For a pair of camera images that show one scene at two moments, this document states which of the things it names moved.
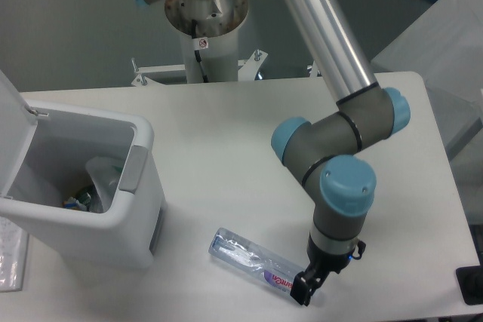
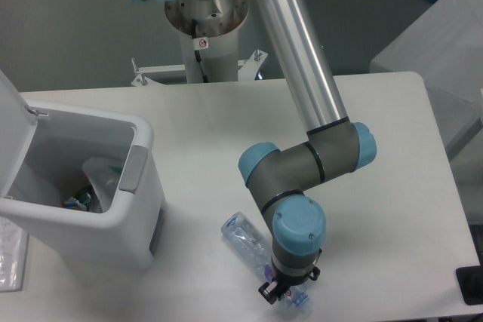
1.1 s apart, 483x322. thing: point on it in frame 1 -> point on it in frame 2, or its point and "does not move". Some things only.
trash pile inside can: [82, 203] does not move
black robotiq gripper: [306, 282] -> [271, 292]
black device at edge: [470, 282] does not move
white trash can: [79, 179] does not move
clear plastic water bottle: [253, 260] -> [242, 233]
